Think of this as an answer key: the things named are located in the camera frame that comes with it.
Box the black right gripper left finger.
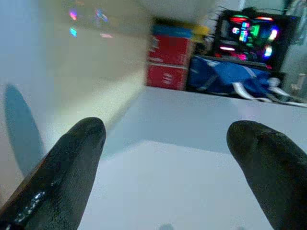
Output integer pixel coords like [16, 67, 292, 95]
[0, 116, 107, 230]

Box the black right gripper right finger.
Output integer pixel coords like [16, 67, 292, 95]
[226, 120, 307, 230]

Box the computer case with rgb lights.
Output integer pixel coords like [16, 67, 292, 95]
[213, 8, 300, 72]

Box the red cardboard box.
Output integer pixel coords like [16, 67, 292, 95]
[147, 34, 192, 69]
[145, 64, 189, 91]

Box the blue and yellow box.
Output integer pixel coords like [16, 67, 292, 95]
[151, 20, 212, 43]

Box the blue bag with white straps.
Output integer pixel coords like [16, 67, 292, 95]
[186, 55, 288, 101]

